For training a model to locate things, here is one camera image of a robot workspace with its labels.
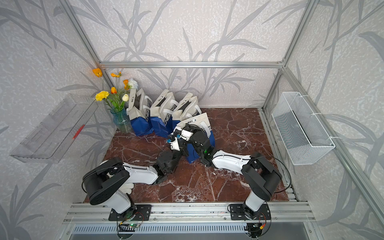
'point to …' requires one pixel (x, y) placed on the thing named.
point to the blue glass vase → (121, 120)
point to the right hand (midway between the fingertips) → (190, 121)
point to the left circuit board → (128, 227)
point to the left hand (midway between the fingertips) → (189, 139)
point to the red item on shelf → (78, 132)
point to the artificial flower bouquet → (118, 97)
